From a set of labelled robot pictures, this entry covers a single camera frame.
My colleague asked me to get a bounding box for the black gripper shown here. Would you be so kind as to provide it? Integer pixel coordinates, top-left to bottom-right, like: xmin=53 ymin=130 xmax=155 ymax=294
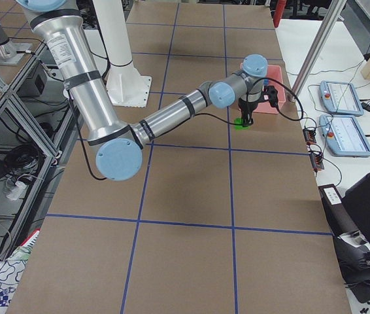
xmin=238 ymin=85 xmax=278 ymax=126

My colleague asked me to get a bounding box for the green lego block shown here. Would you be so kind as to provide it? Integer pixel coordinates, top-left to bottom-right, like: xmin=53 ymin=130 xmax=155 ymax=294
xmin=233 ymin=118 xmax=250 ymax=130

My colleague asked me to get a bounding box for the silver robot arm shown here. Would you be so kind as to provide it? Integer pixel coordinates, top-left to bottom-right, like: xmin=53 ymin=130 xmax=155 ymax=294
xmin=20 ymin=1 xmax=278 ymax=181

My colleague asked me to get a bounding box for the pink plastic box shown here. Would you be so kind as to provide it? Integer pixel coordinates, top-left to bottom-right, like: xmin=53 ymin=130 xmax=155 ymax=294
xmin=252 ymin=64 xmax=286 ymax=116

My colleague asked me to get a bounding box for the orange terminal block board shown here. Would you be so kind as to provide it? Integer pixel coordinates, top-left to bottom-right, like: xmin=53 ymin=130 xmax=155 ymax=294
xmin=303 ymin=128 xmax=316 ymax=145

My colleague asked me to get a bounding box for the lower terminal block board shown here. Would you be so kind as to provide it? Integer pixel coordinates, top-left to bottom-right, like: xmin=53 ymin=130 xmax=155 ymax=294
xmin=309 ymin=150 xmax=324 ymax=173

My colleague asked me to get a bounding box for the upper teach pendant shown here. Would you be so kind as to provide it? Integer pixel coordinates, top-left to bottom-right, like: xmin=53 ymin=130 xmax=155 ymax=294
xmin=319 ymin=80 xmax=363 ymax=116

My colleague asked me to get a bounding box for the teach pendant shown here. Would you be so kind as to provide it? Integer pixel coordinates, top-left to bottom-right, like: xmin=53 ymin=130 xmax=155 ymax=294
xmin=319 ymin=80 xmax=363 ymax=116
xmin=319 ymin=114 xmax=370 ymax=158

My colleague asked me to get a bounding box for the lower teach pendant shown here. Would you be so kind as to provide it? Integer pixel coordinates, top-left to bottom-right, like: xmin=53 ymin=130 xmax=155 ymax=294
xmin=319 ymin=114 xmax=370 ymax=158

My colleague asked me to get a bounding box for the white remote control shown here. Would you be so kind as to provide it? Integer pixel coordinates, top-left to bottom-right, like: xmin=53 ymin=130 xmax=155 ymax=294
xmin=324 ymin=187 xmax=341 ymax=205

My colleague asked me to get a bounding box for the red object background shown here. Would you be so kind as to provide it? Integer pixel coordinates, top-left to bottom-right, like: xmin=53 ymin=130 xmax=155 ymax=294
xmin=273 ymin=0 xmax=286 ymax=28

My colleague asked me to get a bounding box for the black monitor stand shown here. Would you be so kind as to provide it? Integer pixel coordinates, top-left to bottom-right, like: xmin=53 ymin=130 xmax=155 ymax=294
xmin=318 ymin=184 xmax=370 ymax=303

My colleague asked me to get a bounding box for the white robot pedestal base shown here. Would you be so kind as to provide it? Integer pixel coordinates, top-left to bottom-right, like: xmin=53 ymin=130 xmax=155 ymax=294
xmin=93 ymin=0 xmax=152 ymax=108

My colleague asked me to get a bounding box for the aluminium frame post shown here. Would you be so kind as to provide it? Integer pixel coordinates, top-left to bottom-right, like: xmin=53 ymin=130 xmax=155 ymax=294
xmin=290 ymin=0 xmax=347 ymax=101

